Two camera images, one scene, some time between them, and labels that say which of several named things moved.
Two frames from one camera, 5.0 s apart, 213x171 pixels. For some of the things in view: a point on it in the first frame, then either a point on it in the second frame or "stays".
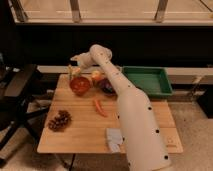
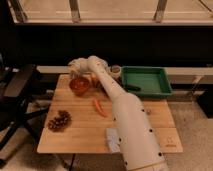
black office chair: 15,83 stays
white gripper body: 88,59 → 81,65
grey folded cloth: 114,139 stays
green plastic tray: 154,81 stays
